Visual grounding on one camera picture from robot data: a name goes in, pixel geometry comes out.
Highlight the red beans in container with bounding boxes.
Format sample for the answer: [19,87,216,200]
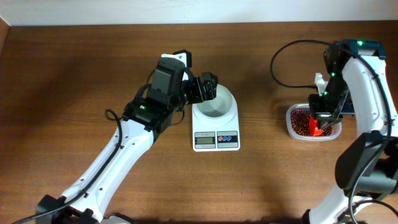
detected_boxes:
[290,109,332,136]

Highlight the white digital kitchen scale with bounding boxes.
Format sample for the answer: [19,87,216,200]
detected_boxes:
[192,98,241,152]

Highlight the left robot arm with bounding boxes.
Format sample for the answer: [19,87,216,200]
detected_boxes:
[34,58,218,223]

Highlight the orange measuring scoop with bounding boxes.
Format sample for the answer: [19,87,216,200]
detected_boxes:
[309,116,323,136]

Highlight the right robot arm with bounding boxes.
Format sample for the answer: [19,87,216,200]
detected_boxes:
[301,39,397,223]

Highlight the white bowl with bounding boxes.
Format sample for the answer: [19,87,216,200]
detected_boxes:
[192,85,234,126]

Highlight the clear plastic container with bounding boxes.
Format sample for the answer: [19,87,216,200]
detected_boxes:
[286,103,342,141]

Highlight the right black cable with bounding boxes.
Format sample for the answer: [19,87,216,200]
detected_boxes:
[269,39,398,224]

